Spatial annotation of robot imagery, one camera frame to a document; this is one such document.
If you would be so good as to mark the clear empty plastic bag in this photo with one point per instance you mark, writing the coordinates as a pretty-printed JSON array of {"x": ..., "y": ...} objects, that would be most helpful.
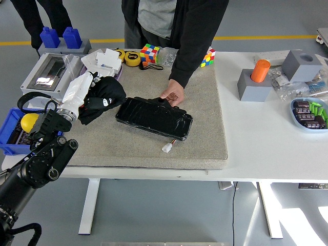
[{"x": 71, "y": 66}]

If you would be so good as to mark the grey two-slot base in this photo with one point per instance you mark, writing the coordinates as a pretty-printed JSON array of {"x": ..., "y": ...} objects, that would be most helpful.
[{"x": 85, "y": 47}]

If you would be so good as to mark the grey under-table bracket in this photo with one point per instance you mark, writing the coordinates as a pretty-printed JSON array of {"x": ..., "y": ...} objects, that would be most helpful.
[{"x": 225, "y": 185}]

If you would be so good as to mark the white plain plate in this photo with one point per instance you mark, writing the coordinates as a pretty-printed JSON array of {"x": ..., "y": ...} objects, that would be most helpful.
[{"x": 89, "y": 59}]

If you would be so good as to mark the black glossy panel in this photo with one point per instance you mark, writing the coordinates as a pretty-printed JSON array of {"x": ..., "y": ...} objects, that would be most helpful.
[{"x": 153, "y": 119}]

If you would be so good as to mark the bag of blue resistors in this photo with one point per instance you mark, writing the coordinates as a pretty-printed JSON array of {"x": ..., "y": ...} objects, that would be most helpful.
[{"x": 317, "y": 85}]

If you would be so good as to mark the yellow tape measure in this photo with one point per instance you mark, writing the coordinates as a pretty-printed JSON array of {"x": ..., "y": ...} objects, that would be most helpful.
[
  {"x": 120, "y": 54},
  {"x": 132, "y": 59}
]

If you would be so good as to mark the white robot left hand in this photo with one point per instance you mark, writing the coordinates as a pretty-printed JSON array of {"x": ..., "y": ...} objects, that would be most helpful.
[{"x": 77, "y": 89}]

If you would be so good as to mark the grey block holding cylinder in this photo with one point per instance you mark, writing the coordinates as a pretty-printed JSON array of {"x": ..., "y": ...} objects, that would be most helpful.
[{"x": 252, "y": 91}]

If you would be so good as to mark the grey-brown mat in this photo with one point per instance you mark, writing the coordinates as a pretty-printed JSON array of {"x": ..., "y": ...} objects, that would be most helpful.
[{"x": 128, "y": 153}]

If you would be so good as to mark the black rag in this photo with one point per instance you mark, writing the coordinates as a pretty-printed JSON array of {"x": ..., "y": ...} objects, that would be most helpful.
[{"x": 112, "y": 89}]

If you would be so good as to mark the white table leg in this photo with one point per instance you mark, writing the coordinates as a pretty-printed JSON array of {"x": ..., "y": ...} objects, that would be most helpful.
[
  {"x": 89, "y": 205},
  {"x": 271, "y": 212}
]

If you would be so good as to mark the black table control box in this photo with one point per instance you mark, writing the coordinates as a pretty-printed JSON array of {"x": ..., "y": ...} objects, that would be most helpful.
[{"x": 311, "y": 186}]

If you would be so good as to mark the grey block with round hole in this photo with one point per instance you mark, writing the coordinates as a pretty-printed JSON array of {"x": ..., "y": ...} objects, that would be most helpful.
[{"x": 299, "y": 68}]

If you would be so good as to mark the light blue tray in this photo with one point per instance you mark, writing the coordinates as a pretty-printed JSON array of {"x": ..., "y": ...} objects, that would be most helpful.
[{"x": 294, "y": 121}]

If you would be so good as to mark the orange cylinder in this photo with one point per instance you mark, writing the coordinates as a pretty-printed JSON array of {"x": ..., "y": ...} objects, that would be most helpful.
[{"x": 260, "y": 71}]

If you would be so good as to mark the purple tray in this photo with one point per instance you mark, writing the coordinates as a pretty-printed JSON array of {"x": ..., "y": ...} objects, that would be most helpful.
[{"x": 120, "y": 73}]

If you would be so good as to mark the clear bag of metal parts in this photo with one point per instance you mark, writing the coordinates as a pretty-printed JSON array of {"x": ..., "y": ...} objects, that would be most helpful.
[{"x": 289, "y": 89}]

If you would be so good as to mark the person in dark trousers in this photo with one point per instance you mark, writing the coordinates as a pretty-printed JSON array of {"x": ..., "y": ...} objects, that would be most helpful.
[{"x": 28, "y": 15}]

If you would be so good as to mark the dark capacitor in bin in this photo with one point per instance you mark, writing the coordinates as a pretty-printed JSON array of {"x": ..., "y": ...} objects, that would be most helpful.
[
  {"x": 25, "y": 139},
  {"x": 14, "y": 134}
]

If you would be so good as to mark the blue plastic bin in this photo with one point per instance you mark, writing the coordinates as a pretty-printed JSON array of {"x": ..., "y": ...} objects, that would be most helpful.
[{"x": 10, "y": 151}]

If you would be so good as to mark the person's left hand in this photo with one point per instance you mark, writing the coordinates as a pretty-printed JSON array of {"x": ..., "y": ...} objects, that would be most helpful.
[{"x": 176, "y": 93}]

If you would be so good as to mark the clear bag of screws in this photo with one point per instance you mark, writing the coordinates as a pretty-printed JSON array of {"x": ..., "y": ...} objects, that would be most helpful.
[{"x": 167, "y": 57}]

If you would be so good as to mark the white plate with blue mark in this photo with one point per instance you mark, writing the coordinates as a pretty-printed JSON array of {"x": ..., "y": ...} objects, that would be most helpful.
[{"x": 110, "y": 59}]

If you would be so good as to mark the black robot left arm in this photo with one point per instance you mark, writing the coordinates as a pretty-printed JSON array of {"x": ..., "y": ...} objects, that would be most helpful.
[{"x": 43, "y": 166}]

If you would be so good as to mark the green battery cell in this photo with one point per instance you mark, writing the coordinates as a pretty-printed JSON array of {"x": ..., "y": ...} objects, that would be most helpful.
[
  {"x": 311, "y": 107},
  {"x": 325, "y": 114},
  {"x": 319, "y": 112},
  {"x": 317, "y": 105}
]

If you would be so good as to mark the colourful puzzle cube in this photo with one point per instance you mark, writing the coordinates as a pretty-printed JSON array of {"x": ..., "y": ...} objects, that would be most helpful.
[
  {"x": 208, "y": 59},
  {"x": 149, "y": 53}
]

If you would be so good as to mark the yellow lemon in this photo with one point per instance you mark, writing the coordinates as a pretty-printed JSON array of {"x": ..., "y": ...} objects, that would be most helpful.
[{"x": 27, "y": 123}]

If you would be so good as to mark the blue bottle-shaped block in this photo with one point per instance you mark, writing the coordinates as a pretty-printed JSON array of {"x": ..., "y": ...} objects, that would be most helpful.
[
  {"x": 72, "y": 38},
  {"x": 50, "y": 37}
]

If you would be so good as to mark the grey electrical enclosure box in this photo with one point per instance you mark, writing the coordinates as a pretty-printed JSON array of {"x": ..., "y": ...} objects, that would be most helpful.
[{"x": 33, "y": 89}]

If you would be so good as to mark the person's left forearm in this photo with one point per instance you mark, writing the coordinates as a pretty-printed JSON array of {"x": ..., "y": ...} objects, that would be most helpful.
[{"x": 191, "y": 61}]

